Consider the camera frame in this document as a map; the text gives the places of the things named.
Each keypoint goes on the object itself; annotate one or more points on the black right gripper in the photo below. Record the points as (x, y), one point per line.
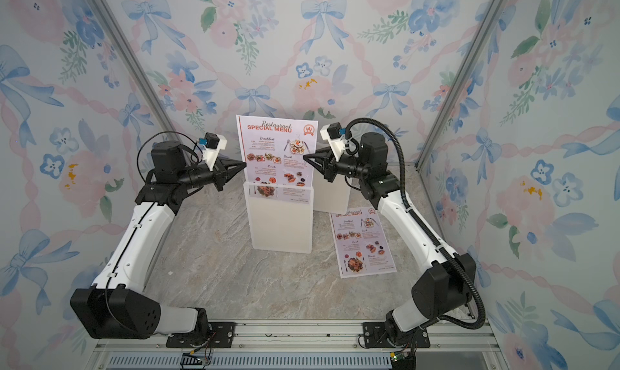
(330, 167)

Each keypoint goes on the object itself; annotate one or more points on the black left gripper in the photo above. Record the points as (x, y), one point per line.
(224, 173)

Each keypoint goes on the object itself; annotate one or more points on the white narrow rack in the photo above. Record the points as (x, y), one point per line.
(280, 218)
(330, 197)

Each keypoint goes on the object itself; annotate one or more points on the restaurant special menu sheet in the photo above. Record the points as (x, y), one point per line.
(274, 150)

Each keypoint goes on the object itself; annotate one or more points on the white narrow rack front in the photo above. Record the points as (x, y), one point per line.
(280, 218)

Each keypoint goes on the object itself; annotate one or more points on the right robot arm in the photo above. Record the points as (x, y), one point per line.
(445, 291)

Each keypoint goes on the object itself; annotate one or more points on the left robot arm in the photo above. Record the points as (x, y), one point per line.
(115, 306)

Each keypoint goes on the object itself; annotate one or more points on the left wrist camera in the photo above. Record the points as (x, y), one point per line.
(211, 145)

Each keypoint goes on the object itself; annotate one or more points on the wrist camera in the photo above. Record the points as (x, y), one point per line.
(334, 134)
(211, 145)

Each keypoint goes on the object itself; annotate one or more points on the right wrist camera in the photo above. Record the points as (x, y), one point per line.
(334, 134)

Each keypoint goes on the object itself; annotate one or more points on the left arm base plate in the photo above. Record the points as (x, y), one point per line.
(215, 334)

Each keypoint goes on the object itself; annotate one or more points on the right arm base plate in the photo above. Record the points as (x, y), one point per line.
(375, 335)

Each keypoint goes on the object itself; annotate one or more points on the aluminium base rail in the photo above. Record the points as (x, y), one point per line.
(306, 344)

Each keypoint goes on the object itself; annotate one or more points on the aluminium frame post left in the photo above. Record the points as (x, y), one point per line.
(111, 26)

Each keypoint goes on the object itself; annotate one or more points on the aluminium frame post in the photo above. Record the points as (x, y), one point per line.
(470, 59)
(111, 26)

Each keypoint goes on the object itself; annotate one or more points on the aluminium frame post right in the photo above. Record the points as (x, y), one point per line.
(470, 59)

